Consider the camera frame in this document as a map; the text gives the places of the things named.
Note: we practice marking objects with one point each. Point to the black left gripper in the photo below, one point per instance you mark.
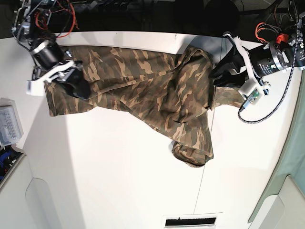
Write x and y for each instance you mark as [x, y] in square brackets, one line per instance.
[241, 64]

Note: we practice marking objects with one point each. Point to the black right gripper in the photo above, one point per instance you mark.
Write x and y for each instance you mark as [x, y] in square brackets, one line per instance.
[55, 64]

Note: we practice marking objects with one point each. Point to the camouflage t-shirt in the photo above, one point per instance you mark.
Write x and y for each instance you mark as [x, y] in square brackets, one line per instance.
[171, 93]

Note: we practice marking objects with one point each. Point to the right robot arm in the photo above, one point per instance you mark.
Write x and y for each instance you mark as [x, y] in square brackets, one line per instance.
[31, 25]

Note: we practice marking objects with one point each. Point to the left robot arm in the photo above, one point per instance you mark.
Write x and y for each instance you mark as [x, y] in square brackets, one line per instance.
[282, 48]

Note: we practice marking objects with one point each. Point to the clear plastic parts box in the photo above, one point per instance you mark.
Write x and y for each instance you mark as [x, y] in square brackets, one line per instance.
[10, 126]

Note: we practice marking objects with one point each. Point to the blue items in bin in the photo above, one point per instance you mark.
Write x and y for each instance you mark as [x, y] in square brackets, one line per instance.
[8, 156]

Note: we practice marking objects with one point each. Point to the white slotted vent plate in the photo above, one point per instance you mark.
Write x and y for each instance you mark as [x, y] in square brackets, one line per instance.
[190, 221]

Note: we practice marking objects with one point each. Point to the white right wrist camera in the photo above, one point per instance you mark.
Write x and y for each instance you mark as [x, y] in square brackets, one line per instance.
[35, 88]

